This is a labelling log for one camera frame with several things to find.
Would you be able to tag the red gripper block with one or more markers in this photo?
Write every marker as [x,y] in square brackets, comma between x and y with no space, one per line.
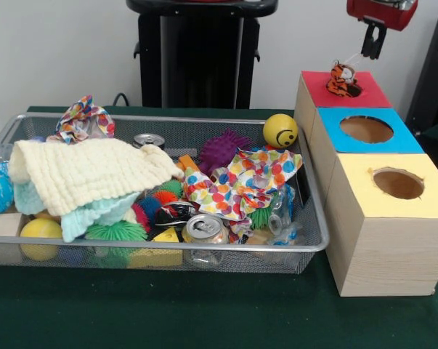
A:
[382,11]

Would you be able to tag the orange tiger toy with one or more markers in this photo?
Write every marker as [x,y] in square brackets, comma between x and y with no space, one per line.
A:
[342,80]

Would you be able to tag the polka dot colourful cloth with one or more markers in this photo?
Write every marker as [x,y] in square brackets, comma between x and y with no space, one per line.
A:
[80,122]
[240,182]

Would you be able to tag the rainbow spiky caterpillar toy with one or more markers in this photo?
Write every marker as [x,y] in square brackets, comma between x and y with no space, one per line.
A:
[157,203]

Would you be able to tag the cream yellow cloth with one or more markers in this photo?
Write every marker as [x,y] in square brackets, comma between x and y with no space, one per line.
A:
[88,174]

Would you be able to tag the mint green cloth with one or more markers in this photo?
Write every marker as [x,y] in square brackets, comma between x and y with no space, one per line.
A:
[95,214]

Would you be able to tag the clear shallow mesh bin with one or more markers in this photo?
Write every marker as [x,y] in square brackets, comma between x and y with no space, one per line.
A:
[309,225]

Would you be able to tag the wooden box with three holes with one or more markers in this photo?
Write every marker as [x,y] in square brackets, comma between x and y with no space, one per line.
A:
[378,247]

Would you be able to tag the black chair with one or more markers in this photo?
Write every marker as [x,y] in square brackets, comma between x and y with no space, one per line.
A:
[433,80]

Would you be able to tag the yellow smiley ball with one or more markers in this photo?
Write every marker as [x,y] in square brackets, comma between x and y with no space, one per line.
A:
[280,131]

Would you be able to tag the purple spiky ball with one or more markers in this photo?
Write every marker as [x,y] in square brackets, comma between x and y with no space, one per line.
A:
[224,150]

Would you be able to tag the large green spiky ball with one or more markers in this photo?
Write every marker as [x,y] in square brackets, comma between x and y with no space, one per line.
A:
[261,217]

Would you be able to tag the red can with silver top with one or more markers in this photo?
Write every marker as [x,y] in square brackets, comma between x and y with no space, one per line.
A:
[148,140]

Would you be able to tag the crushed silver can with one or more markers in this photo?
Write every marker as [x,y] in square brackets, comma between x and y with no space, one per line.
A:
[205,229]

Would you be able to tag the small green spiky ball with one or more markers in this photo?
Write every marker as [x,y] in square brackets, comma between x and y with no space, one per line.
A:
[117,231]

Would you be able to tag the plain yellow ball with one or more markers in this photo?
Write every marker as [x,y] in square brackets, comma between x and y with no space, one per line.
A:
[41,236]

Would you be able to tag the pale wooden block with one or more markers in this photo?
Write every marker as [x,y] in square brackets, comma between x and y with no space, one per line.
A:
[2,225]

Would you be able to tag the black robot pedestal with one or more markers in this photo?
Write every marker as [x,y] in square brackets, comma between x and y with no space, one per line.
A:
[197,58]

